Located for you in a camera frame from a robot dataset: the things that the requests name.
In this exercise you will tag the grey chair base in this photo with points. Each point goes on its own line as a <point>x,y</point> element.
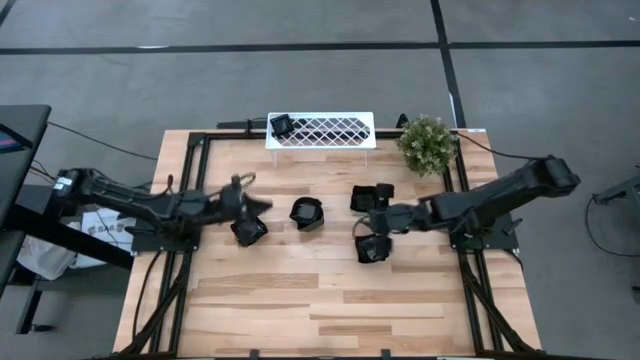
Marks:
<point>620,192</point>

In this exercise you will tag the black wavy square mini plate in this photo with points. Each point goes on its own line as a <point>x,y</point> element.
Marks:
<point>248,234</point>
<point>364,198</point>

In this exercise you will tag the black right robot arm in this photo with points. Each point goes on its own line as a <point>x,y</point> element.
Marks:
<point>500,192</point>

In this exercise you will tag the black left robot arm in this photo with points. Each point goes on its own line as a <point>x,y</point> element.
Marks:
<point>125,197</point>

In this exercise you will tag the black aluminium table frame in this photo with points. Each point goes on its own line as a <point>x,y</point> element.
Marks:
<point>235,136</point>

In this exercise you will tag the white plastic bag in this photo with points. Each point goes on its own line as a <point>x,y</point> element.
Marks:
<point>45,257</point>

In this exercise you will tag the green artificial plant black pot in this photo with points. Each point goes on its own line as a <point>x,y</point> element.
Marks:
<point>426,145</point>

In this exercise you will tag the desk screen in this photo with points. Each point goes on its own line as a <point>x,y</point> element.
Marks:
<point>7,142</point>

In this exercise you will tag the black clamp bracket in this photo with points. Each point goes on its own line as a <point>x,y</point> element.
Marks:
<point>402,121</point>

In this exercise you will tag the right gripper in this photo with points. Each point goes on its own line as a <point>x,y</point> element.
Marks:
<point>400,217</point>

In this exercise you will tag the black round fluted mini plate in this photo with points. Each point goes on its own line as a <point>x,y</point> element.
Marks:
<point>372,248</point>

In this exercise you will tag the white printed cardboard box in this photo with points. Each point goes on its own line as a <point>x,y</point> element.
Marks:
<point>100,230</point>

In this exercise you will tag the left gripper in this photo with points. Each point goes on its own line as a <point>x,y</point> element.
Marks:
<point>232,202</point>

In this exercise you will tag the black deep fluted mini plate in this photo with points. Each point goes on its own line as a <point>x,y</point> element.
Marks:
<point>306,214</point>

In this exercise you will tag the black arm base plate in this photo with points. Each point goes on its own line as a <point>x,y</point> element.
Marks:
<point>500,240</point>
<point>150,245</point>

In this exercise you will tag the black desk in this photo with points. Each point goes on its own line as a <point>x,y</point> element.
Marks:
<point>30,117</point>

